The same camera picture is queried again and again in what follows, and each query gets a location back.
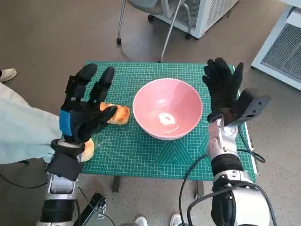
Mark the green cutting mat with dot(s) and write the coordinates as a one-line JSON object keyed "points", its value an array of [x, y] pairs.
{"points": [[131, 150]]}

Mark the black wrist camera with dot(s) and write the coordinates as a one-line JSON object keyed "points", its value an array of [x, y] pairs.
{"points": [[63, 167], [251, 103]]}

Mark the pink bowl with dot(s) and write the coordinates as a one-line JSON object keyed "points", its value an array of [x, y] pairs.
{"points": [[167, 103]]}

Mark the person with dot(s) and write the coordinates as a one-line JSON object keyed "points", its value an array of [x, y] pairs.
{"points": [[21, 127]]}

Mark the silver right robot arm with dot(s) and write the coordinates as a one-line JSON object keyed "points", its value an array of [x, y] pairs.
{"points": [[225, 150]]}

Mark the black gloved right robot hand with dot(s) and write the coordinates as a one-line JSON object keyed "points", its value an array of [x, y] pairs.
{"points": [[222, 89]]}

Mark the round toy bread bun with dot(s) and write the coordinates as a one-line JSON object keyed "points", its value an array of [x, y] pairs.
{"points": [[88, 151]]}

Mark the white shoe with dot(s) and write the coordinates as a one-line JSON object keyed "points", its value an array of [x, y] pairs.
{"points": [[176, 220], [141, 221]]}

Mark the black metal clamp device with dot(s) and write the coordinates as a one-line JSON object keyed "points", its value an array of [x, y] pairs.
{"points": [[94, 209]]}

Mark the black table leg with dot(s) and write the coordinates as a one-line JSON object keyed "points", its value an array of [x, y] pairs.
{"points": [[200, 188], [116, 184]]}

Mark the white wheeled air unit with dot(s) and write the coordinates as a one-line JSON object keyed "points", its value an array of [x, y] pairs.
{"points": [[207, 14]]}

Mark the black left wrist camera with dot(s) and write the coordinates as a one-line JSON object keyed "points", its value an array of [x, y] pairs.
{"points": [[63, 167]]}

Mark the white vented cabinet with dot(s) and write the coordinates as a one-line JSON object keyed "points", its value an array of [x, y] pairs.
{"points": [[279, 51]]}

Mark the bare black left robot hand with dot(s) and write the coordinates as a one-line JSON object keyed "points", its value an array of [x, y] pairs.
{"points": [[77, 120]]}

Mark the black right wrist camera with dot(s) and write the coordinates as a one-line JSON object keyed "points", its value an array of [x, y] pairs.
{"points": [[251, 103]]}

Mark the grey office chair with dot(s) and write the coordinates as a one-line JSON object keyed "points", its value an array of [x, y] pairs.
{"points": [[169, 30]]}

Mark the person's foot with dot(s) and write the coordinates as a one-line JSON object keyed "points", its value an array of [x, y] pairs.
{"points": [[8, 74]]}

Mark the long toy bread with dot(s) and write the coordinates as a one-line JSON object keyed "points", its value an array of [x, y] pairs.
{"points": [[121, 115]]}

